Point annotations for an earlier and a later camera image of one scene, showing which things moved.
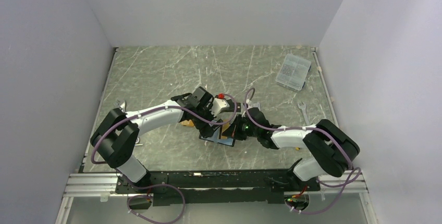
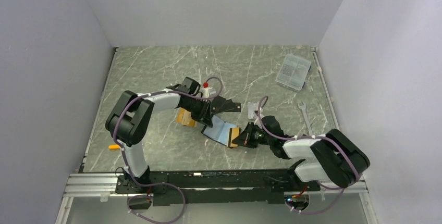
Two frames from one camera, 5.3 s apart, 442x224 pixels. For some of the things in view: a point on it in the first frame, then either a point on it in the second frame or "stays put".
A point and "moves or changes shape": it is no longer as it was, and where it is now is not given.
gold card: [224, 127] moves or changes shape
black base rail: [215, 187] stays put
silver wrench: [302, 106] stays put
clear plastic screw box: [293, 72] stays put
